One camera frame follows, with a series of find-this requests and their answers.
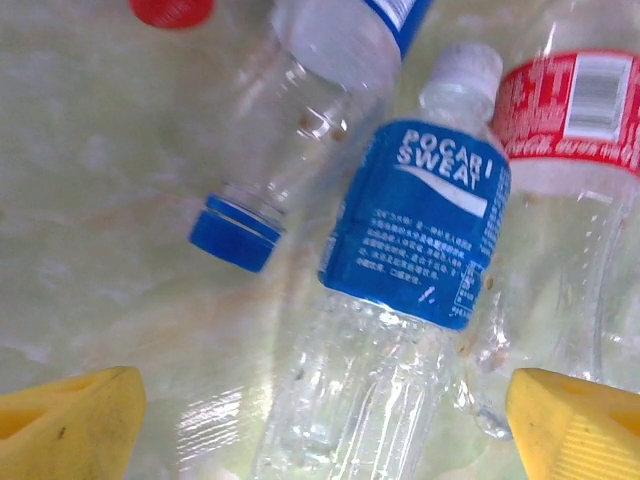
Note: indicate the clear bottle blue cap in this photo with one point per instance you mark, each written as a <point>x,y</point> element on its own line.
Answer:
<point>320,100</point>

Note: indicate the red bottle cap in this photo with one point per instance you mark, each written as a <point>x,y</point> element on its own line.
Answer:
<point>170,10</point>

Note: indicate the clear Coca-Cola bottle red label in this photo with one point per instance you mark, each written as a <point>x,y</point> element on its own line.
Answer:
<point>565,225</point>

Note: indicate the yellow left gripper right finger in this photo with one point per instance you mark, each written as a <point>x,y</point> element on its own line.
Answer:
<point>575,435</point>

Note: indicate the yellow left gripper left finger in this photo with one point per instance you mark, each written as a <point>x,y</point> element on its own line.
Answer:
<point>75,430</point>

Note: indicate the Pocari Sweat bottle white cap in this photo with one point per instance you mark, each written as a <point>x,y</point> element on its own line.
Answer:
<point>415,225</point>

